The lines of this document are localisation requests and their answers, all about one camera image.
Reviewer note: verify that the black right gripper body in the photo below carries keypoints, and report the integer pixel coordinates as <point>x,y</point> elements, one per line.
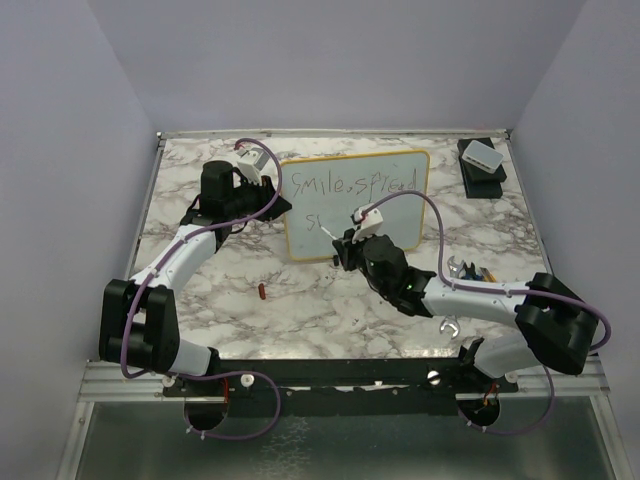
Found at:
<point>356,253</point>

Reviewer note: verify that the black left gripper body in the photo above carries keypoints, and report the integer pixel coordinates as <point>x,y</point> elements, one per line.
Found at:
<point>251,199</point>

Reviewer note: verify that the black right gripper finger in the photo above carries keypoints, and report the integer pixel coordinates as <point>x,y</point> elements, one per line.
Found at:
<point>345,239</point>
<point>343,253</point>

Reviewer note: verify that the yellow framed whiteboard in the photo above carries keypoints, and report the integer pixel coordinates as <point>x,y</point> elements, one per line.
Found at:
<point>326,191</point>

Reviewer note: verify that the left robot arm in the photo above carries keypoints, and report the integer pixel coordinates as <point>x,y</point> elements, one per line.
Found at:
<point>139,322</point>

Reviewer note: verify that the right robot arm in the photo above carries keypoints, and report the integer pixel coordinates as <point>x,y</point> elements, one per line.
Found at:
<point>552,325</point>

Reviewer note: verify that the silver open-end wrench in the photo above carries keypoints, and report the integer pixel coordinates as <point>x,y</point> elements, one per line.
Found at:
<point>451,326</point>

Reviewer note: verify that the yellow utility knife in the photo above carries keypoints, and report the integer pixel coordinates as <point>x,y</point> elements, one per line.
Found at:
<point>487,275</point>

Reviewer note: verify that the lower black box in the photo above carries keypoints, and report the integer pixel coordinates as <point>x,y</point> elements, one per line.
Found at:
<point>483,185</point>

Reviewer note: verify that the black box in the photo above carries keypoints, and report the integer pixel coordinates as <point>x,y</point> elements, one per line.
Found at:
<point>483,185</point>
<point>461,144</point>

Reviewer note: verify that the upper black box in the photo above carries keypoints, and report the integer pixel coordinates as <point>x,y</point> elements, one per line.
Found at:
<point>461,144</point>

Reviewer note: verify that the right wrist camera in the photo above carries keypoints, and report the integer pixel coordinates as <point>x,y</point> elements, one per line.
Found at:
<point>367,222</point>

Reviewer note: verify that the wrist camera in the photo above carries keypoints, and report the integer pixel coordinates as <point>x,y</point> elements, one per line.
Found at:
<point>367,222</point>
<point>250,163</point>

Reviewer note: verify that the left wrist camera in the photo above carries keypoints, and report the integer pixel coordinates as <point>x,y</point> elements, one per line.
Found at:
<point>250,163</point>

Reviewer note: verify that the blue handled tool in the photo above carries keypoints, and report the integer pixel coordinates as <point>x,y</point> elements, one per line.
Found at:
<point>469,272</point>

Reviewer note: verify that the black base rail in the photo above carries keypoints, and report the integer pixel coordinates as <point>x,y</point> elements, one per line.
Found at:
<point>347,387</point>

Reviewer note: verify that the white network switch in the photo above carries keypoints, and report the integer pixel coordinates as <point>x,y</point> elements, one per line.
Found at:
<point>484,157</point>

